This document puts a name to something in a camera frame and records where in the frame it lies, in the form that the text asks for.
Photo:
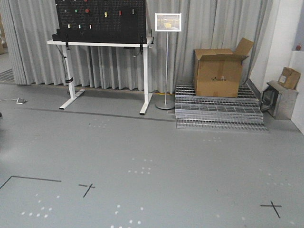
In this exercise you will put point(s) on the large open cardboard box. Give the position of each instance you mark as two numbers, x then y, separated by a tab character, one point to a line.
217	72

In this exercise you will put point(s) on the stacked metal floor gratings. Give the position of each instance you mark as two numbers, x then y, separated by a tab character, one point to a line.
238	114

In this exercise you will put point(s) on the sign stand with picture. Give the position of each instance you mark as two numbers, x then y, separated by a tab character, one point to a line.
167	22

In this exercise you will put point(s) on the black pegboard panel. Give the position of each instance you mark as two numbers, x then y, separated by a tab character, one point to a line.
101	21

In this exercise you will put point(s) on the grey curtain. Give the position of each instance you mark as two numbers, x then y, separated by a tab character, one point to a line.
29	24

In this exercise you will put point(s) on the grey foot pedal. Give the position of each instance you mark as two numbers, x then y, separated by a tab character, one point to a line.
20	101

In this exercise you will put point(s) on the small cardboard box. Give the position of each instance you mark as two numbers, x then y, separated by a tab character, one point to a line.
289	78

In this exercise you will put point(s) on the stainless steel enclosure box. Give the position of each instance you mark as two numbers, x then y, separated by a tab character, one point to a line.
278	101

